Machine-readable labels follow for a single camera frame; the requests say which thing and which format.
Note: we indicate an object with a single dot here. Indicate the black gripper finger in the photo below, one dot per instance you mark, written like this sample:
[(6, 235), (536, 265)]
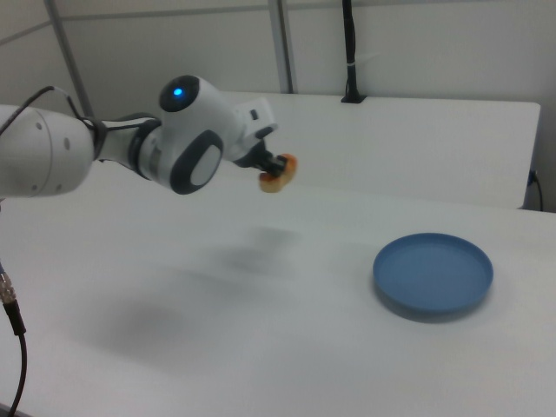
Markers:
[(276, 166)]

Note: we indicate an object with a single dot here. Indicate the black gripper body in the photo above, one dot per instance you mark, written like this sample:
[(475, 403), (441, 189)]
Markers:
[(260, 154)]

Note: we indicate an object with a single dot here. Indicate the orange bread loaf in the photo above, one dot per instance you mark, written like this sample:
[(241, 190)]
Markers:
[(278, 182)]

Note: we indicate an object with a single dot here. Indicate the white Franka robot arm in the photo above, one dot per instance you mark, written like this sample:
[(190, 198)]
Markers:
[(191, 134)]

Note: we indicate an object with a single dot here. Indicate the white rectangular table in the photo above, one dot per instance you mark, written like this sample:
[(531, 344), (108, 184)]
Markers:
[(412, 143)]

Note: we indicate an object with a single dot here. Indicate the black pole with clamp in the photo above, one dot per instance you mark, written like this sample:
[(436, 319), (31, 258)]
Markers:
[(349, 48)]

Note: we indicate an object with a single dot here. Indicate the blue round plate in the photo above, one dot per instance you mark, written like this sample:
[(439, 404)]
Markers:
[(430, 273)]

